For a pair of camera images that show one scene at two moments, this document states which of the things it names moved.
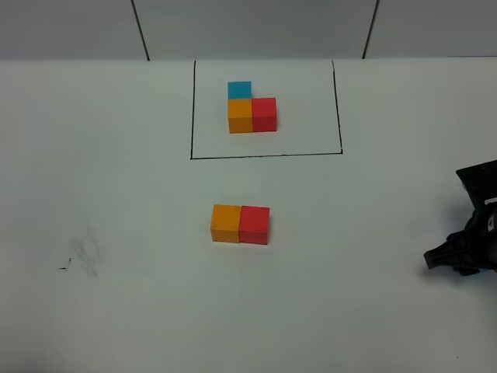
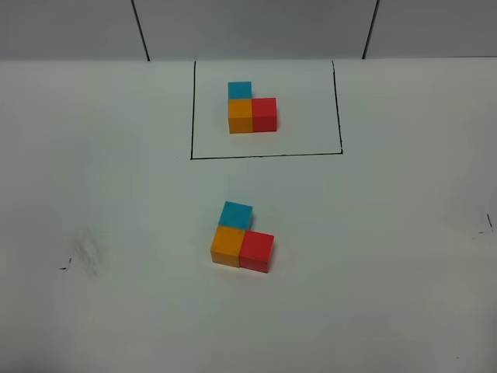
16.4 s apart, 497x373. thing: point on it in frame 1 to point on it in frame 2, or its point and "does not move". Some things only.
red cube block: (254, 225) to (256, 251)
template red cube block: (264, 114) does not move
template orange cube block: (240, 115) does not move
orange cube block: (225, 221) to (226, 245)
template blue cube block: (239, 89) does not move
